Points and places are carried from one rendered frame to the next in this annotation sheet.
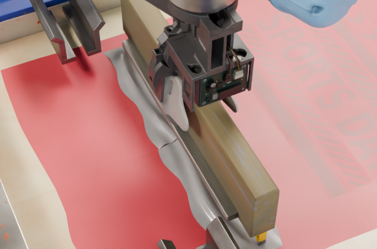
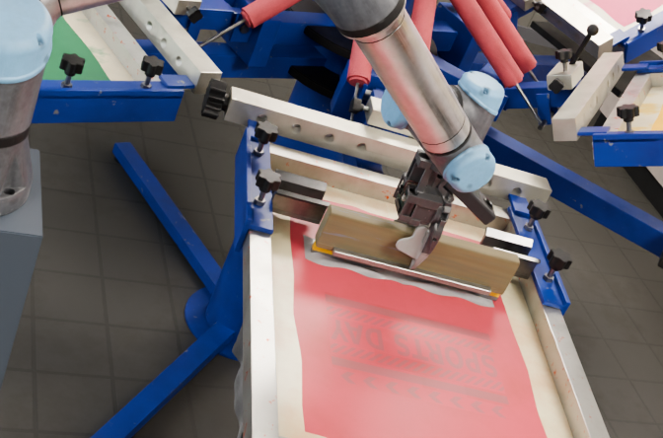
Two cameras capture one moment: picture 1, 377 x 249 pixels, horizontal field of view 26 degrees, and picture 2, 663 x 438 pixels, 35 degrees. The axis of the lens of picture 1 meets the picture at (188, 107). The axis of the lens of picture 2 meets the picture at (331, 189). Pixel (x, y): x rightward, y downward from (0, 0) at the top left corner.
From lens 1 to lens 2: 175 cm
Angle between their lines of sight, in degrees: 73
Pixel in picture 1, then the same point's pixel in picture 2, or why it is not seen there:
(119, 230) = not seen: hidden behind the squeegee
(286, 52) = (455, 351)
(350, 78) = (417, 363)
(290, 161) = (360, 296)
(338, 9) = (385, 108)
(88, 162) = not seen: hidden behind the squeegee
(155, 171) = not seen: hidden behind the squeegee
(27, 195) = (389, 208)
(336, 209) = (316, 289)
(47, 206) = (378, 210)
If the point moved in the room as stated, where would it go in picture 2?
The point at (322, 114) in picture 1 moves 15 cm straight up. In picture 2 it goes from (392, 330) to (428, 260)
